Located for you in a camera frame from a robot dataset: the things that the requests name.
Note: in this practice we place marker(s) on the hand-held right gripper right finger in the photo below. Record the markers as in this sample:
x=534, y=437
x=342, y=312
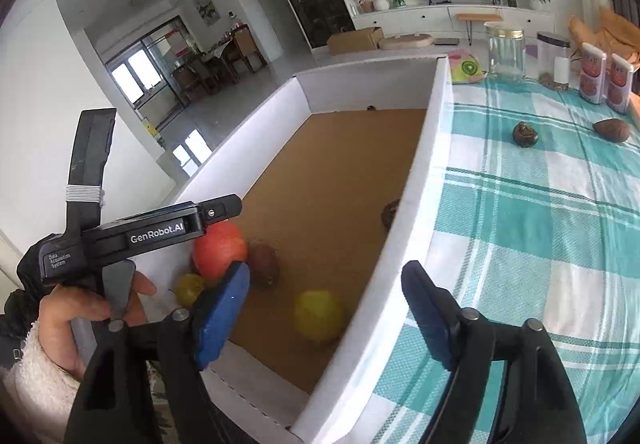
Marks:
x=427, y=314

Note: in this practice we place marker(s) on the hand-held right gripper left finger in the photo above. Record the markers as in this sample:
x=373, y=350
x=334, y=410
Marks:
x=222, y=314

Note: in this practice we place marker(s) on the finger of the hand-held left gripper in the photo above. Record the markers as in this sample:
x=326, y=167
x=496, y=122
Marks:
x=222, y=209

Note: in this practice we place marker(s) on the red apple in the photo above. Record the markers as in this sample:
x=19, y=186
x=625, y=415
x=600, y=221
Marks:
x=220, y=249

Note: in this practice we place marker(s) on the yellow round fruit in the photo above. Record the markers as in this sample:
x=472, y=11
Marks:
x=317, y=321
x=189, y=288

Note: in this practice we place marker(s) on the dark brown mangosteen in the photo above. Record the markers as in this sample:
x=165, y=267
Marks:
x=390, y=214
x=525, y=134

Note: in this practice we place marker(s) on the white cardboard box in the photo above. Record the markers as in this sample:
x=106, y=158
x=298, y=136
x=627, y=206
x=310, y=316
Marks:
x=325, y=164

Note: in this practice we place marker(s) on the person's left forearm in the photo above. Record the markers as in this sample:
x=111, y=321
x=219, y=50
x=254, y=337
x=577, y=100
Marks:
x=35, y=389

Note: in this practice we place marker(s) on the person's left hand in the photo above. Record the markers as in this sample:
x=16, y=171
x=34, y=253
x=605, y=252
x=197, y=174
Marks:
x=60, y=319

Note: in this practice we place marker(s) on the teal plaid tablecloth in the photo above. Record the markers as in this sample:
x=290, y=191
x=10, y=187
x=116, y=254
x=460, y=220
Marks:
x=525, y=224

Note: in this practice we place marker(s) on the wooden dining chair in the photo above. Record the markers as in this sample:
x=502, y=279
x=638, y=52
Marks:
x=247, y=46

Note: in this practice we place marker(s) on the brown cardboard box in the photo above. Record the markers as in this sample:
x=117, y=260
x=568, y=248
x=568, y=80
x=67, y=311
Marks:
x=355, y=40

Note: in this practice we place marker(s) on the kiwi print pouch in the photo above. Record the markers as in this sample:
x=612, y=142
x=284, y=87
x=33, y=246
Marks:
x=467, y=67

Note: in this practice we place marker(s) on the white round vase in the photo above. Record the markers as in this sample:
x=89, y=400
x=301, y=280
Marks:
x=381, y=4

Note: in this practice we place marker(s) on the sweet potato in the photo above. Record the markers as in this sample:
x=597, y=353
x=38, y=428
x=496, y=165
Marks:
x=611, y=129

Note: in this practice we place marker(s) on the glass jar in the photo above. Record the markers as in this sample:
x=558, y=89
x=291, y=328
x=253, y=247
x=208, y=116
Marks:
x=505, y=51

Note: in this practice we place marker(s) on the white television cabinet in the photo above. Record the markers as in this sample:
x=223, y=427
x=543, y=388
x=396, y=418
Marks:
x=425, y=19

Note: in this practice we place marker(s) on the clear container with black lid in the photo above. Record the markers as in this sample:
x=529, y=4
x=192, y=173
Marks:
x=552, y=59

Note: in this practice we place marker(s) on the pink labelled can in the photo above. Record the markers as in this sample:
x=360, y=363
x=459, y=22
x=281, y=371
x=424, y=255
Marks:
x=592, y=74
x=620, y=83

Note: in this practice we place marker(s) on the wooden stool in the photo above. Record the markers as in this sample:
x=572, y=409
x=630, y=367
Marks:
x=477, y=18

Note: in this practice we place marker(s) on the orange lounge chair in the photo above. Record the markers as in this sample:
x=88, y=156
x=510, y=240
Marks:
x=607, y=31

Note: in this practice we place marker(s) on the wall painting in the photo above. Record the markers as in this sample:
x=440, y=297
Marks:
x=206, y=8

